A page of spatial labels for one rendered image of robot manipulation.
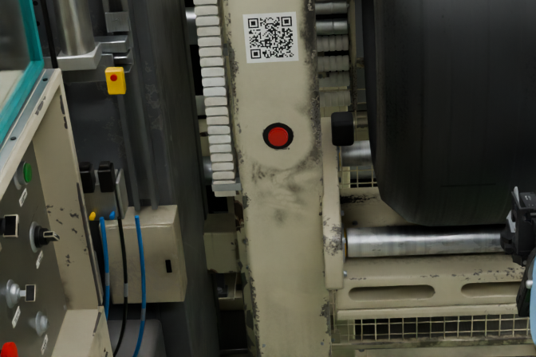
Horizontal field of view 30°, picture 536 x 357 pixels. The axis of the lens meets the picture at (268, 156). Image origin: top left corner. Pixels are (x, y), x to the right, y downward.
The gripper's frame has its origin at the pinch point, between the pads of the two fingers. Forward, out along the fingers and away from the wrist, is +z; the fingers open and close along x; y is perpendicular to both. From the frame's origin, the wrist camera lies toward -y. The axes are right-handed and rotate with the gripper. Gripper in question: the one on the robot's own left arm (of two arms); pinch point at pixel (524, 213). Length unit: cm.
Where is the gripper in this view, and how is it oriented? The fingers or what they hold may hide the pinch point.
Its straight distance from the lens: 138.3
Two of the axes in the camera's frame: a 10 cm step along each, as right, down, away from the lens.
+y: -0.6, -9.3, -3.7
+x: -10.0, 0.4, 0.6
